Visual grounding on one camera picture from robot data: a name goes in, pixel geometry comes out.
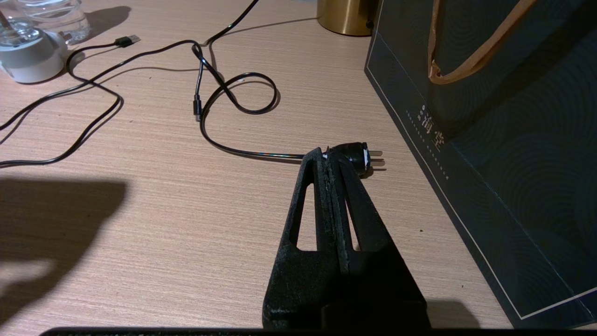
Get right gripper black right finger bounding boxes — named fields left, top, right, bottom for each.
left=326, top=149, right=431, bottom=329

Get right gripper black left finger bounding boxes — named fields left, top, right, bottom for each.
left=262, top=147, right=351, bottom=328

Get dark gift bag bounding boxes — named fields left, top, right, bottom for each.
left=365, top=0, right=597, bottom=329

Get brass desk lamp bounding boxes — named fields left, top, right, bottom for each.
left=317, top=0, right=379, bottom=37

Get small glass dome white base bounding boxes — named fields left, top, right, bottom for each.
left=0, top=12, right=68, bottom=84

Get water bottle red cap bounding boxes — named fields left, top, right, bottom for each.
left=16, top=0, right=90, bottom=46

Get black lamp power cord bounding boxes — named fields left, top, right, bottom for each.
left=192, top=0, right=387, bottom=179

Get black USB cable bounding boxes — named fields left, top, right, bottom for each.
left=0, top=35, right=141, bottom=168
left=0, top=40, right=206, bottom=133

